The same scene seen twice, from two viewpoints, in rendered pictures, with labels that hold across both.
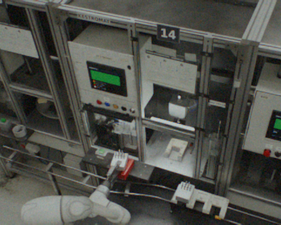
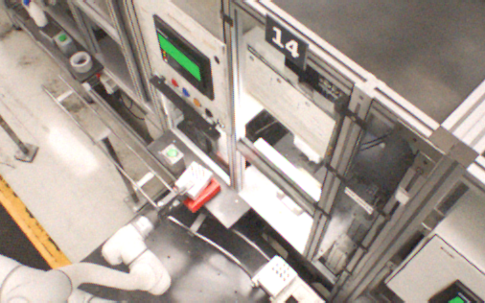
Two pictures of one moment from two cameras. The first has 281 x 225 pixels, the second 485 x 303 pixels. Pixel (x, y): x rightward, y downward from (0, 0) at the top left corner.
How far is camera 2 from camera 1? 96 cm
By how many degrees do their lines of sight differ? 21
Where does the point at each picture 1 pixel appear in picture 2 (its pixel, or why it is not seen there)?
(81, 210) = not seen: outside the picture
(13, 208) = (76, 151)
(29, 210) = not seen: outside the picture
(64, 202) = (9, 286)
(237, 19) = (468, 51)
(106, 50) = (182, 13)
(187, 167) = (303, 231)
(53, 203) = not seen: outside the picture
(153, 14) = not seen: outside the picture
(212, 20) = (406, 33)
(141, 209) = (210, 260)
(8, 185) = (81, 112)
